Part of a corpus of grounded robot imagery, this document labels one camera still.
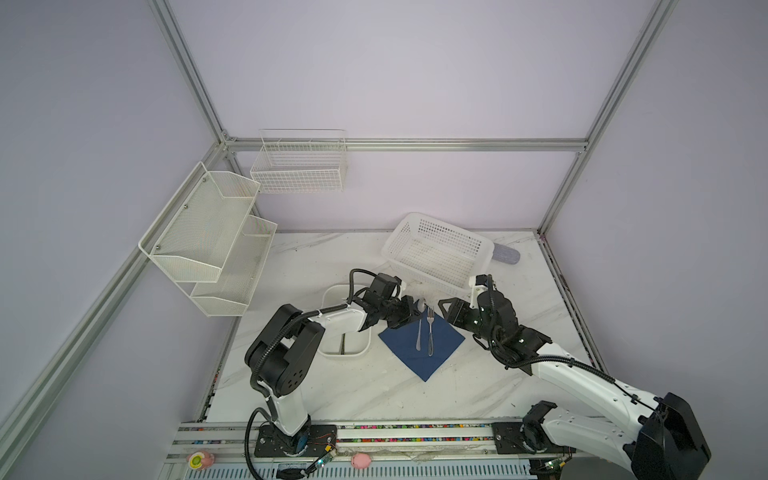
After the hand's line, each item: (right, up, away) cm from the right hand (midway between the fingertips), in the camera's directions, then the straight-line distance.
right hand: (441, 305), depth 80 cm
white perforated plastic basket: (+1, +15, +35) cm, 38 cm away
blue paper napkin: (+3, -13, +11) cm, 17 cm away
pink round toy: (-21, -36, -10) cm, 42 cm away
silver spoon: (-4, -2, +10) cm, 11 cm away
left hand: (-4, -5, +8) cm, 10 cm away
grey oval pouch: (+29, +14, +31) cm, 45 cm away
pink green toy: (-57, -34, -13) cm, 68 cm away
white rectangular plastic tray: (-22, 0, -20) cm, 30 cm away
